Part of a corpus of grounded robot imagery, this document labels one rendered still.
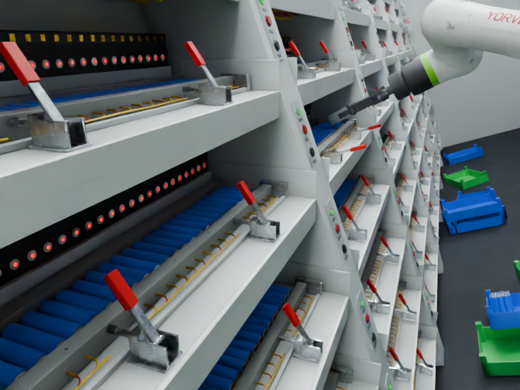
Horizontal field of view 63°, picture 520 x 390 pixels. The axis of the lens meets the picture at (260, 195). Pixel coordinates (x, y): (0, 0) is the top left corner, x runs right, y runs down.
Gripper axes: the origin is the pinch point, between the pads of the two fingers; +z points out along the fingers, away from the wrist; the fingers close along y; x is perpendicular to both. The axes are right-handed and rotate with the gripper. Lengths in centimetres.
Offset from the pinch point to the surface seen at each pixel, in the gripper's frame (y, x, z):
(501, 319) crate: -19, 89, -13
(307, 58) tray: -12.5, -20.6, 4.3
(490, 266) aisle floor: -83, 101, -12
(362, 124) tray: -12.4, 6.3, -2.1
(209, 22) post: 57, -27, -2
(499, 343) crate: -23, 100, -9
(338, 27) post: -12.8, -23.7, -8.4
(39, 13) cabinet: 81, -34, 9
